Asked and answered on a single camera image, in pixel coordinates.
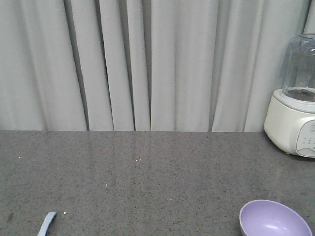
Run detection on light blue plastic spoon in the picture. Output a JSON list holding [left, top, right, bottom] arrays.
[[37, 211, 57, 236]]

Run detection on white pleated curtain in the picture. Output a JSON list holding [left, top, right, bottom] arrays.
[[0, 0, 315, 132]]

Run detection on purple plastic bowl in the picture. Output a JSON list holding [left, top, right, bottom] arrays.
[[239, 200, 313, 236]]

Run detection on white blender with glass jar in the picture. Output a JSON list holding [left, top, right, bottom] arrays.
[[263, 33, 315, 158]]

